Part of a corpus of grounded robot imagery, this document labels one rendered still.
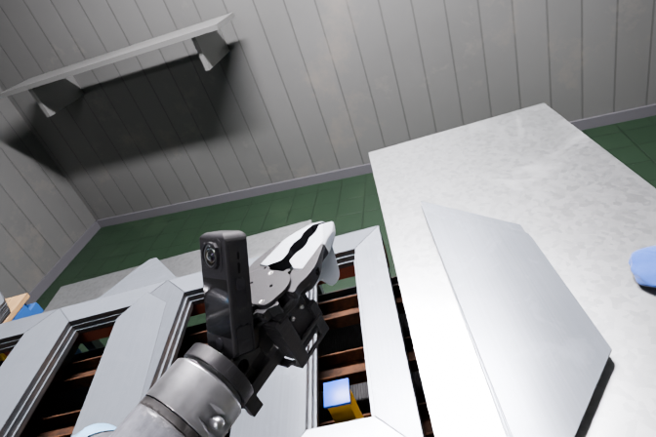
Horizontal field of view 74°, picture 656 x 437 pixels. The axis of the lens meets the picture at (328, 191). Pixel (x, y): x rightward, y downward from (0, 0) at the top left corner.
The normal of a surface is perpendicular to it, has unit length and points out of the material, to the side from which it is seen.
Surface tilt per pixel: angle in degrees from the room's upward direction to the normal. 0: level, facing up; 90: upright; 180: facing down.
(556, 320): 0
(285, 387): 0
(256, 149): 90
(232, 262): 80
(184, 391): 24
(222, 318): 58
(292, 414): 0
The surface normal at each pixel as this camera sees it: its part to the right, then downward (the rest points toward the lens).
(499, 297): -0.30, -0.81
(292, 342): 0.76, -0.04
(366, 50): -0.11, 0.55
